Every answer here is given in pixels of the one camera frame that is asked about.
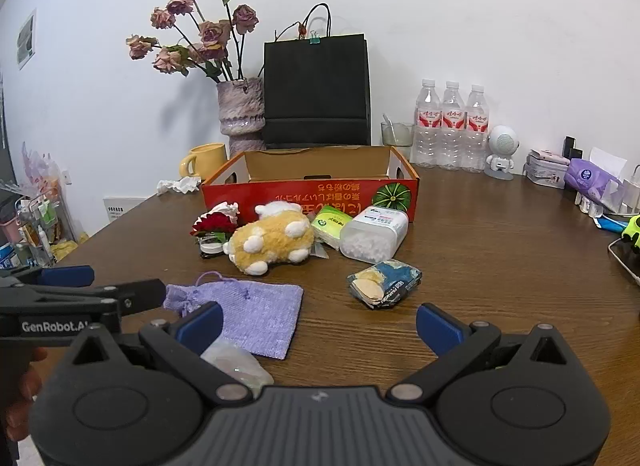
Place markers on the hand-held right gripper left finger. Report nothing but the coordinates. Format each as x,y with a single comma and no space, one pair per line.
202,328

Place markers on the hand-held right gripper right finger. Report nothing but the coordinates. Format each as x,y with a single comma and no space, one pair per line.
440,331

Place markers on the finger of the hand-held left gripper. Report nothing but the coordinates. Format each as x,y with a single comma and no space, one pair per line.
145,296
67,276

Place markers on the clear plastic bag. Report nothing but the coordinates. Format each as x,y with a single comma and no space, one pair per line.
235,366

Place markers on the purple knitted pouch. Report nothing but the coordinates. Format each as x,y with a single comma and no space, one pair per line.
260,311

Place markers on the blue snack packet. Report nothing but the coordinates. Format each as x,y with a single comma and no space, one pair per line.
395,281

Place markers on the red rose decoration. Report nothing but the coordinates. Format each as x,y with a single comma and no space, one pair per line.
212,223

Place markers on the yellow white plush toy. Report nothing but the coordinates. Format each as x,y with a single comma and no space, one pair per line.
270,241

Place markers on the green tissue packet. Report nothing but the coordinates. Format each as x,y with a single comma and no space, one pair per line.
330,223

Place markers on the orange cardboard box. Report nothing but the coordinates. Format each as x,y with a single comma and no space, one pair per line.
300,196

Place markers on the person's left hand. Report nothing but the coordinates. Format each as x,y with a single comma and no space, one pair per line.
20,396

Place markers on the yellow cloth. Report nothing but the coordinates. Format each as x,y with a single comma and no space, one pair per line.
65,248

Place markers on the cluttered storage rack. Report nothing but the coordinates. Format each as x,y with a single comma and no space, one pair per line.
35,226

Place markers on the white labelled panel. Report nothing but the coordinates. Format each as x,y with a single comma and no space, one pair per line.
116,208

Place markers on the crumpled white tissue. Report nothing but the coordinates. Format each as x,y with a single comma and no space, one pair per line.
180,185

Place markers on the yellow mug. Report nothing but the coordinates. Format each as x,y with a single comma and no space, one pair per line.
207,160

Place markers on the printed tin box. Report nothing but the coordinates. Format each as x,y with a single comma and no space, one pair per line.
545,175

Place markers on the white plastic vials strip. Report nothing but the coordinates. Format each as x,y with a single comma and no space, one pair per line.
590,206

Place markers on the glass cup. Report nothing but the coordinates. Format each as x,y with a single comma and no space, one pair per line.
400,138

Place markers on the white robot figure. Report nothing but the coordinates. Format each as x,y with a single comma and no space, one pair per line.
502,143

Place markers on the blue flat packet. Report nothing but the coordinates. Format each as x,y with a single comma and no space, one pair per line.
612,225

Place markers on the pink white small case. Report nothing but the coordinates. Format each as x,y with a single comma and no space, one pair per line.
549,155

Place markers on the clear water bottle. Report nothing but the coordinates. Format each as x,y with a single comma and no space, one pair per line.
426,120
453,123
476,125

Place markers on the purple ceramic vase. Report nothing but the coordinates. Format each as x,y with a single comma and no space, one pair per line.
240,105

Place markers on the purple wipes pack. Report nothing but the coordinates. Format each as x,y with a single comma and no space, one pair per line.
587,175

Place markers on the white spoon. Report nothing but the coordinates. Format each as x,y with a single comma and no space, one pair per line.
387,121

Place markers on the yellow green toy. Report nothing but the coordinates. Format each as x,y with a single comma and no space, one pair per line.
634,231

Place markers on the small black box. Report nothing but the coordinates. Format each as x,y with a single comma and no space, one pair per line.
578,152
570,144

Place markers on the white charger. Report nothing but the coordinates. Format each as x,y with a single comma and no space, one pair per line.
631,193

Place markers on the black paper bag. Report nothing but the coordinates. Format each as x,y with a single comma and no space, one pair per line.
315,90

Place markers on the dried pink rose bouquet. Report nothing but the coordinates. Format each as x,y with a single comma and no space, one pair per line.
212,38

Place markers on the green binder clip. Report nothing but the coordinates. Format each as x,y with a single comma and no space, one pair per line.
315,39

